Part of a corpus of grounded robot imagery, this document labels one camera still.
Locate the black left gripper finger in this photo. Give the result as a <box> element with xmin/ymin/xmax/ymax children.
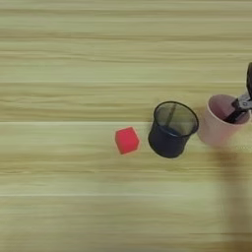
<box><xmin>245</xmin><ymin>61</ymin><xmax>252</xmax><ymax>99</ymax></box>

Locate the pink plastic cup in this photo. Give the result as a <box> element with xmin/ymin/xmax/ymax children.
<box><xmin>197</xmin><ymin>94</ymin><xmax>252</xmax><ymax>147</ymax></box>

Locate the black marker pen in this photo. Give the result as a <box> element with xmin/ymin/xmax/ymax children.
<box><xmin>223</xmin><ymin>97</ymin><xmax>248</xmax><ymax>125</ymax></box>

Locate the black mesh pen holder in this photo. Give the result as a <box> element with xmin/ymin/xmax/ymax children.
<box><xmin>147</xmin><ymin>100</ymin><xmax>200</xmax><ymax>159</ymax></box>

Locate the red foam cube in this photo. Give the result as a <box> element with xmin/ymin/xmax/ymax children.
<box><xmin>114</xmin><ymin>126</ymin><xmax>141</xmax><ymax>156</ymax></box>

